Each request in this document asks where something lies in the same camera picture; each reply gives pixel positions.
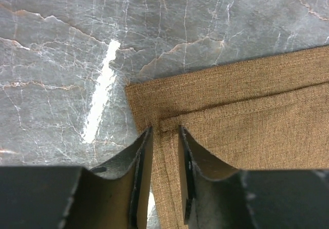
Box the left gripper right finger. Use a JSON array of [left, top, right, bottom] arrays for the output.
[[178, 126, 328, 228]]

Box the brown cloth napkin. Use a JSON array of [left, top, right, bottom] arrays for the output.
[[125, 46, 328, 228]]

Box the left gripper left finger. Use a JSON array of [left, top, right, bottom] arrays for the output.
[[1, 128, 153, 228]]

